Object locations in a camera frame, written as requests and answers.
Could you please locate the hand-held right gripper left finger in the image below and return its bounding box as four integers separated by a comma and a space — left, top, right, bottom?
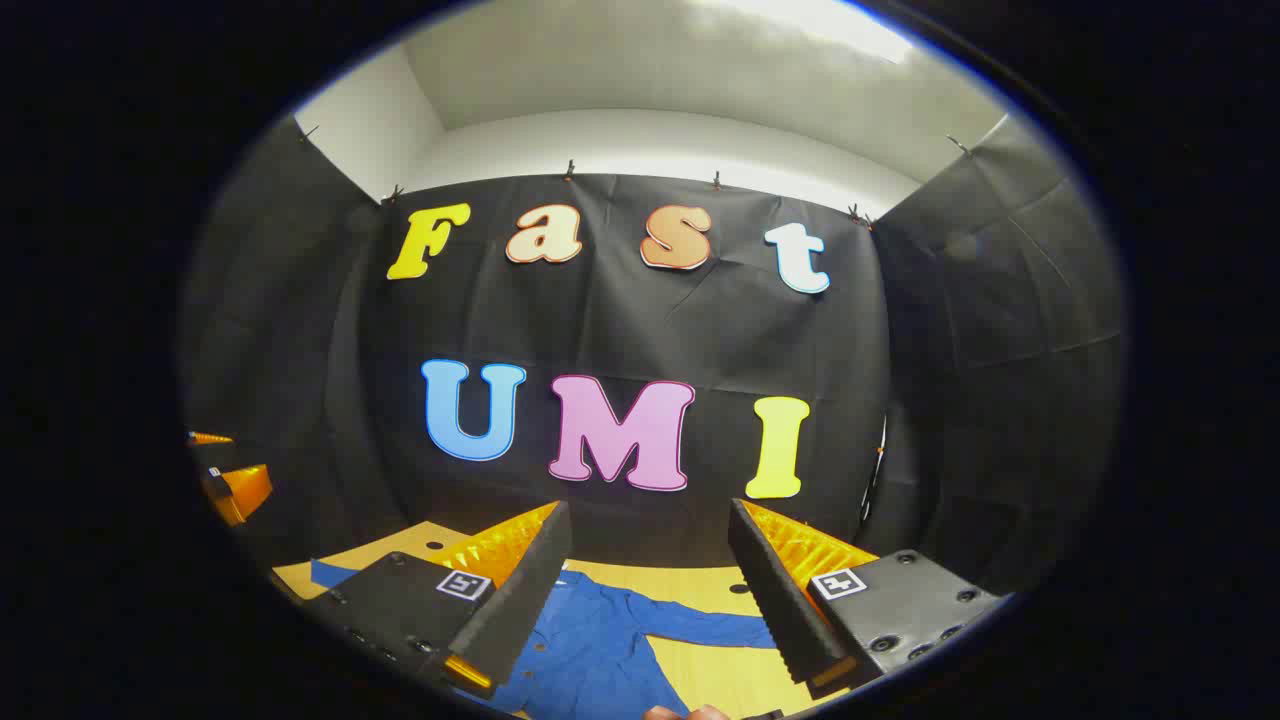
300, 500, 573, 699

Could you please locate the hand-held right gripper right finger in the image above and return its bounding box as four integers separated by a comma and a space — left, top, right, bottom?
728, 498, 1006, 701

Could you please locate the blue knitted garment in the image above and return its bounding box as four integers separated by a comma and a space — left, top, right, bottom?
308, 558, 801, 720

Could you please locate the black backdrop cloth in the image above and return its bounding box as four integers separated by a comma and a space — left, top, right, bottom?
180, 112, 1129, 601

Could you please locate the row of small cloth clips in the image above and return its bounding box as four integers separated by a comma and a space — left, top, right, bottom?
298, 125, 973, 231

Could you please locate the thin hanging cable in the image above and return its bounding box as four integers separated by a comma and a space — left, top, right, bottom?
862, 412, 891, 526

